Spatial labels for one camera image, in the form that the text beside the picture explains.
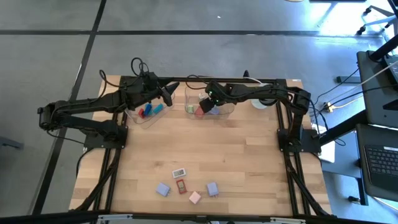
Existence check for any yellow power plug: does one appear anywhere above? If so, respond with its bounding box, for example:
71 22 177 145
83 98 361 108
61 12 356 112
323 101 338 113

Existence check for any red digital clock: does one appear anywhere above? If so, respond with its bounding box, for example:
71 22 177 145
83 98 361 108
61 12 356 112
175 179 188 195

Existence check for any dark grey laptop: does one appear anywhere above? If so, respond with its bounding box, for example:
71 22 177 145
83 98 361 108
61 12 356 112
355 123 398 202

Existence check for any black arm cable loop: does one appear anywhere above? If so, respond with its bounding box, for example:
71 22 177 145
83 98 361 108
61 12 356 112
130 57 150 77
98 70 125 90

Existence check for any black aluminium table frame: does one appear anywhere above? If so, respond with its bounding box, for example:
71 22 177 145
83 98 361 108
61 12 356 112
74 75 332 217

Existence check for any black rail with silver brackets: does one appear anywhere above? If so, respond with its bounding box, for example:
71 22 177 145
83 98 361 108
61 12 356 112
0 210 398 224

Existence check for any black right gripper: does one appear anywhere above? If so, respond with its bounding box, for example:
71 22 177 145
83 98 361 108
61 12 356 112
199 80 233 114

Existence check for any pink wall charger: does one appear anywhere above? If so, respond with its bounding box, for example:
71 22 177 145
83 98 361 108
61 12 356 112
188 190 202 205

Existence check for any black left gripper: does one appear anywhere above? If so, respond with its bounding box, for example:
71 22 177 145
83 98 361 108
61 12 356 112
126 73 180 110

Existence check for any grey floor object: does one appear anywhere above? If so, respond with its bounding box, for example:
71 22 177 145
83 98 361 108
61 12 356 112
0 136 24 151

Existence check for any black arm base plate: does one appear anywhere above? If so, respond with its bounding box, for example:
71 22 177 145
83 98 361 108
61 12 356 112
276 127 323 154
83 124 129 149

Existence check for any white lamp cable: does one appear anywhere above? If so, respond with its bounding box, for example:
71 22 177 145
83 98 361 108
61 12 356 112
247 76 271 87

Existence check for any dark grey side desk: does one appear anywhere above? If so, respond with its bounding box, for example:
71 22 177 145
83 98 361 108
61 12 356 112
356 50 398 129

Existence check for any office chair base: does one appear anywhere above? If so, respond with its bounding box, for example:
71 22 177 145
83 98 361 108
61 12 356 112
356 4 398 35

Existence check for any black diagonal pole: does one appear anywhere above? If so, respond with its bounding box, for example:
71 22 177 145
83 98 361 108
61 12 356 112
368 39 398 62

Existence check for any black stand beam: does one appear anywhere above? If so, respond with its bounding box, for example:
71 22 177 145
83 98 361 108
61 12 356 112
318 108 369 147

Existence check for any clear plastic bin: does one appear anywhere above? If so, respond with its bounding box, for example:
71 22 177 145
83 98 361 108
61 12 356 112
123 88 176 130
184 85 236 121

